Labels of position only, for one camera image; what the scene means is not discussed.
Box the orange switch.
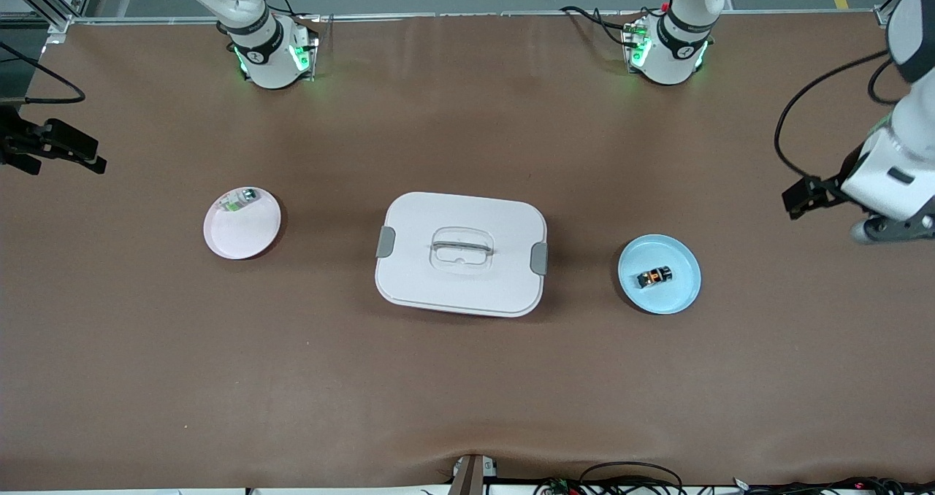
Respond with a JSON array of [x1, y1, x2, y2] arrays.
[[637, 265, 675, 290]]

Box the white lidded box grey latches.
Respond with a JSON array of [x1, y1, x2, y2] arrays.
[[375, 192, 549, 318]]

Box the pink round plate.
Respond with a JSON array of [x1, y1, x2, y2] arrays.
[[203, 186, 283, 261]]

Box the light blue round plate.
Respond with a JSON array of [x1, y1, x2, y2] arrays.
[[618, 234, 702, 315]]

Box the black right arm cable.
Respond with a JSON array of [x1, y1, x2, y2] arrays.
[[0, 41, 87, 106]]

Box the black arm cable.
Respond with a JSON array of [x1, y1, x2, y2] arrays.
[[774, 48, 910, 183], [0, 41, 87, 106]]

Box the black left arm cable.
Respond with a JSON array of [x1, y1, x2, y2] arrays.
[[774, 48, 910, 183]]

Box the green switch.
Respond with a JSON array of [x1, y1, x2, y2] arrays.
[[221, 188, 260, 212]]

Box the black cable bundle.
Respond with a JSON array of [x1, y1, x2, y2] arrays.
[[533, 461, 935, 495]]

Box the grey metal bracket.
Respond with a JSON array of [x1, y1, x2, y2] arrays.
[[449, 454, 499, 495]]

